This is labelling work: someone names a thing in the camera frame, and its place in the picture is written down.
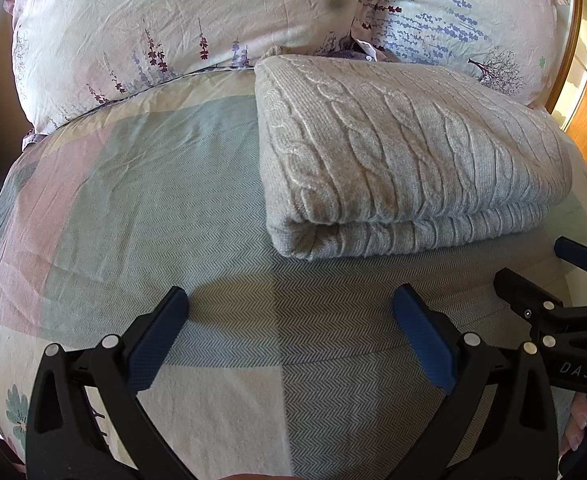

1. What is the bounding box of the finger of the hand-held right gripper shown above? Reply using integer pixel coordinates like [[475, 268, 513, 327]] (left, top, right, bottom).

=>
[[553, 236, 587, 277], [493, 268, 587, 342]]

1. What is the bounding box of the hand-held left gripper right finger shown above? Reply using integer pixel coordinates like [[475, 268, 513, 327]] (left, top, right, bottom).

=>
[[392, 284, 559, 480]]

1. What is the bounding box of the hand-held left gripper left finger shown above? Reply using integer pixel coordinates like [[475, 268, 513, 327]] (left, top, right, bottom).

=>
[[26, 286, 194, 480]]

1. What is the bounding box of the grey cable knit sweater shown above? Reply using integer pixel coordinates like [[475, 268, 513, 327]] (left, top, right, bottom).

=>
[[254, 53, 573, 261]]

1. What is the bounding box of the person's right hand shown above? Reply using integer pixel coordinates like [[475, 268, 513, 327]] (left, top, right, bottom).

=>
[[557, 391, 587, 457]]

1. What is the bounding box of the plaid bed sheet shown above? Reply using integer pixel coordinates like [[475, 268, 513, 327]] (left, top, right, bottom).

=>
[[0, 66, 587, 480]]

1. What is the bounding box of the green floral pillow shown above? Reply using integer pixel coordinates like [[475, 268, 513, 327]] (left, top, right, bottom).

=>
[[351, 0, 568, 111]]

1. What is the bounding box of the pink floral pillow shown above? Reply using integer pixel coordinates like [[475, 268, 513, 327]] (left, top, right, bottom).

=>
[[4, 0, 370, 136]]

